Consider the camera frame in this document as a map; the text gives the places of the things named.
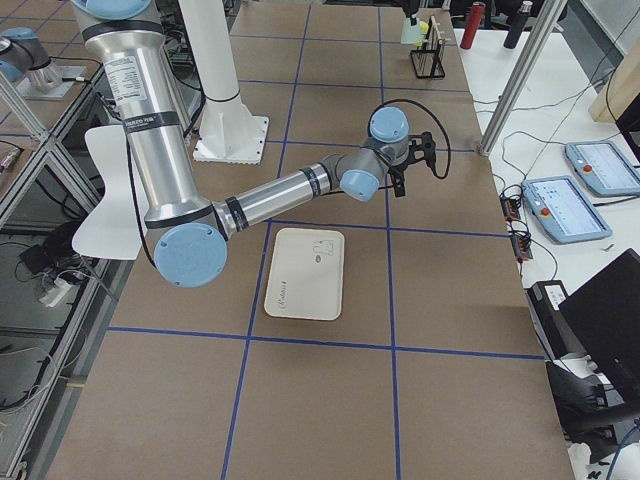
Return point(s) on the red bottle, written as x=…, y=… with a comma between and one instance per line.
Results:
x=473, y=23

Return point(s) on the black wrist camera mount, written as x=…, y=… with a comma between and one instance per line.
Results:
x=422, y=149

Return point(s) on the teach pendant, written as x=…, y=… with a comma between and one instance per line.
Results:
x=603, y=168
x=563, y=211

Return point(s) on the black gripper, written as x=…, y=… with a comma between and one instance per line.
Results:
x=398, y=176
x=412, y=8

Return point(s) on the light green cup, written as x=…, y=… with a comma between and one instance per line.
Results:
x=411, y=32

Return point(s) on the black bottle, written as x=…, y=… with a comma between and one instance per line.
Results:
x=517, y=24

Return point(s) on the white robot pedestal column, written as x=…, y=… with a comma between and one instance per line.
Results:
x=228, y=131

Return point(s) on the orange circuit board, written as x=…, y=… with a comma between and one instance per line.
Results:
x=518, y=230

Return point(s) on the black box with label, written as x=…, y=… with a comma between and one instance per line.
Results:
x=557, y=339

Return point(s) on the white plastic tray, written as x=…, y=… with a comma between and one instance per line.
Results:
x=306, y=275

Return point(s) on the white power strip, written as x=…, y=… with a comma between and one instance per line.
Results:
x=55, y=294

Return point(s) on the white plastic chair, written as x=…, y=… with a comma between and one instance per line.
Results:
x=110, y=229

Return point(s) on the aluminium frame post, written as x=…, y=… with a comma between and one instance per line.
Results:
x=536, y=41

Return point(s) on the black wire cup rack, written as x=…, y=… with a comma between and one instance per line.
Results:
x=427, y=58

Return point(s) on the far teach pendant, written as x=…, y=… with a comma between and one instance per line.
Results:
x=603, y=168

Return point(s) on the near teach pendant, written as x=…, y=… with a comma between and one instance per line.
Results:
x=563, y=211

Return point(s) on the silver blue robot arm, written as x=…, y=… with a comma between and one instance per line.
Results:
x=190, y=232

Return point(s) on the black laptop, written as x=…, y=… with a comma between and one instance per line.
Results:
x=604, y=315

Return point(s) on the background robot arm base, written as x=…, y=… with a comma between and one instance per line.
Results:
x=26, y=63

